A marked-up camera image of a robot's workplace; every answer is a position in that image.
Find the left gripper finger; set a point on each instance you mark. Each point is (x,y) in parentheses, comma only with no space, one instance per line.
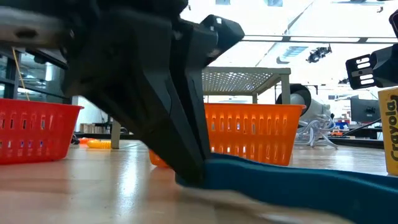
(130,77)
(192,77)

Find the red plastic basket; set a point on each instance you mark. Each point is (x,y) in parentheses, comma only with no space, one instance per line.
(34,133)

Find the green perforated metal shelf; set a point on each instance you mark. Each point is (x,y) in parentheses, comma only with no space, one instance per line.
(242,81)

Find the blue rubber band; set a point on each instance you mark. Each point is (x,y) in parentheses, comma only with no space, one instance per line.
(295,186)

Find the orange plastic basket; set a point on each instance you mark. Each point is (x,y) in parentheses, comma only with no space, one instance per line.
(255,133)

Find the yellow crayon box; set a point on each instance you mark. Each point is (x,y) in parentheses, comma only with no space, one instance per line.
(390,130)

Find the white desk lamp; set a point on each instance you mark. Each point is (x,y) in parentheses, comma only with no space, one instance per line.
(311,109)

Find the computer monitor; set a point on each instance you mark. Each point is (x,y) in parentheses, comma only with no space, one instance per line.
(363,110)

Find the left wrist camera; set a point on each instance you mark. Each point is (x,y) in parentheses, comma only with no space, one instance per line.
(222,34)

